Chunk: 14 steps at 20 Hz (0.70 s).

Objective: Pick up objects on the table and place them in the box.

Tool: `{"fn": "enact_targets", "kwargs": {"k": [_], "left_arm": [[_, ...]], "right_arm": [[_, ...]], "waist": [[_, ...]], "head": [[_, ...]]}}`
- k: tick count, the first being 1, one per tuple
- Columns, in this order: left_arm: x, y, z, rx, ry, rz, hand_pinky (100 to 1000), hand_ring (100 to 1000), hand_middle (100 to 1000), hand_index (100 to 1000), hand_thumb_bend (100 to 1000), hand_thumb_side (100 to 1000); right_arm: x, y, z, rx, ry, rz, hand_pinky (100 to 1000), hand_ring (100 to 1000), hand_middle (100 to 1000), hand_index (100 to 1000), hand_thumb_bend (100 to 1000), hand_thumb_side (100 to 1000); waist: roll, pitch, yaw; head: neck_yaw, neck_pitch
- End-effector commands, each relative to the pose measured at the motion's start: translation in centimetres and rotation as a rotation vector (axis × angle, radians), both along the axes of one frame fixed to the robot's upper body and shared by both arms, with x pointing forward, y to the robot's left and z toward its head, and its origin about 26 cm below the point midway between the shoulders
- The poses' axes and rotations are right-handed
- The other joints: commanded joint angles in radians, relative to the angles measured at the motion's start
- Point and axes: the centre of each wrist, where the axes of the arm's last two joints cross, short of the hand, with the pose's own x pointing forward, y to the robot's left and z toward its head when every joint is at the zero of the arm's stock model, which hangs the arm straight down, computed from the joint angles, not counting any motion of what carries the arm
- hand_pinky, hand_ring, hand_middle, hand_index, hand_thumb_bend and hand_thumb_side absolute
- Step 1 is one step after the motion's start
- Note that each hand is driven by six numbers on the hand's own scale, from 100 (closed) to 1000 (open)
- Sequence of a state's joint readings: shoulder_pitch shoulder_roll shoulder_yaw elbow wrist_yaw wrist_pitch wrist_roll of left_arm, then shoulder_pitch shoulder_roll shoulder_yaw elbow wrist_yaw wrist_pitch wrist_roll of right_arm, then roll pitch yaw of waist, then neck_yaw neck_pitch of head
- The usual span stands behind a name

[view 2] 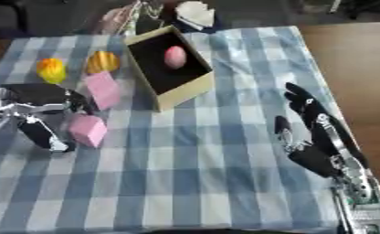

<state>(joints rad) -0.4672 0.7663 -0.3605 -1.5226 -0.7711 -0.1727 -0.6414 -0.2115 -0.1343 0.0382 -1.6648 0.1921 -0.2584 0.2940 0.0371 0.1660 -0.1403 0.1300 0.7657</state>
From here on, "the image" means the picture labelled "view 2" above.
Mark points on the orange ridged toy fruit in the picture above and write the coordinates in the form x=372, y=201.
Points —
x=102, y=61

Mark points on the pink cube block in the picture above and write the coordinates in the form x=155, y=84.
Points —
x=88, y=129

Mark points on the pink toy egg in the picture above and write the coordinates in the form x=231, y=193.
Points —
x=175, y=57

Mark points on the pale patterned bag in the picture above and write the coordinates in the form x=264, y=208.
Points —
x=125, y=18

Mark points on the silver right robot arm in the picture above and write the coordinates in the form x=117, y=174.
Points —
x=361, y=201

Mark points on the white crumpled object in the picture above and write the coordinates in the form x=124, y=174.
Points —
x=196, y=15

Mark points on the tan cardboard box black inside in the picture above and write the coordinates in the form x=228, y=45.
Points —
x=169, y=67

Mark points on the yellow orange toy fruit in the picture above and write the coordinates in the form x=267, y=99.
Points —
x=52, y=70

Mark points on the pink rectangular block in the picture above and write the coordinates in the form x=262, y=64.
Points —
x=103, y=89

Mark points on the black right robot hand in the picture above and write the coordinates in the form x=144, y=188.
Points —
x=318, y=134

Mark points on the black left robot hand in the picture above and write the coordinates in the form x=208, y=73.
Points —
x=38, y=96

